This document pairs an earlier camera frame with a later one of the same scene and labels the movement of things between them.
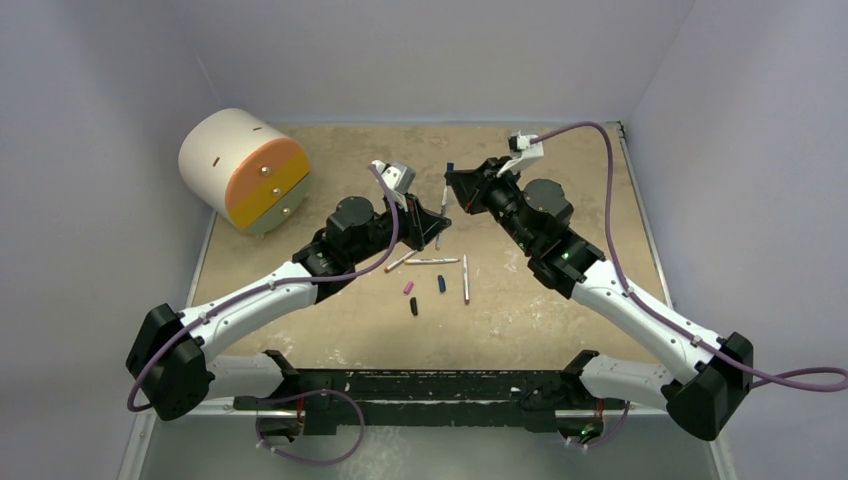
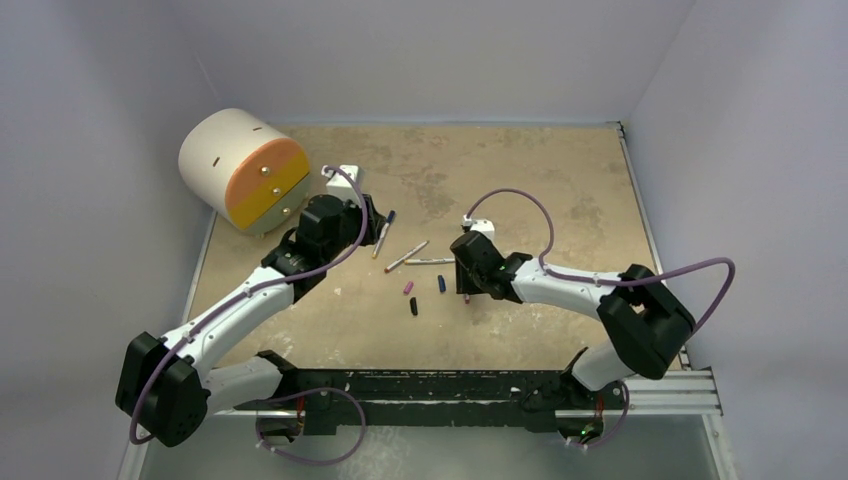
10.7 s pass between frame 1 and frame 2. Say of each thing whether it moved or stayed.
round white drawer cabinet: stayed
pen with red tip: stayed
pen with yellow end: moved
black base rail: stayed
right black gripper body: moved
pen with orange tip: stayed
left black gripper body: moved
